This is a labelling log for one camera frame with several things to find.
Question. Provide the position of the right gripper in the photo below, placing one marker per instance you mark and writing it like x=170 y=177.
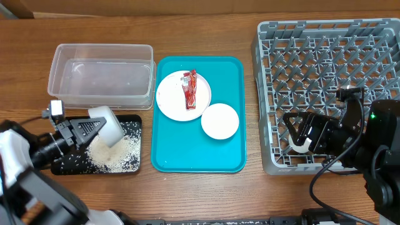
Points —
x=322 y=125

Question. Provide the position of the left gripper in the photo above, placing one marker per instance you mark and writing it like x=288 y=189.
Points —
x=68 y=129

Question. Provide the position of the grey bowl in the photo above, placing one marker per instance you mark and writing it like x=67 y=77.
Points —
x=112 y=132

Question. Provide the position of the pile of rice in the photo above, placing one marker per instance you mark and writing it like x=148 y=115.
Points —
x=115 y=156

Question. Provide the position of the pink white bowl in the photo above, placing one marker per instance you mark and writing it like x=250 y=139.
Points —
x=220 y=121

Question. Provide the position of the large white plate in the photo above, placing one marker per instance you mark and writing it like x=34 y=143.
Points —
x=171 y=100

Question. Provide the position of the red ketchup packet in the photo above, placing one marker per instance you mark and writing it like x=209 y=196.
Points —
x=189 y=86

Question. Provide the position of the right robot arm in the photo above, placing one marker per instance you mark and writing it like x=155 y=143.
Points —
x=369 y=144

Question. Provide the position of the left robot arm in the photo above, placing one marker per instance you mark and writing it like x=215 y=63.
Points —
x=23 y=155

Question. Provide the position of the grey dishwasher rack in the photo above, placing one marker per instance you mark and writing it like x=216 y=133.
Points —
x=297 y=67

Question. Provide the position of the black tray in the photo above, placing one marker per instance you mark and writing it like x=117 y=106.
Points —
x=131 y=122

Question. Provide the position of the clear plastic bin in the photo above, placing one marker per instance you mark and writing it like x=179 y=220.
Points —
x=120 y=76

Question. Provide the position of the teal serving tray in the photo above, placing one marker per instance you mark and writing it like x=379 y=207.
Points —
x=183 y=147

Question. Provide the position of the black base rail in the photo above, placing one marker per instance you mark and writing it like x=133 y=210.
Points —
x=282 y=220

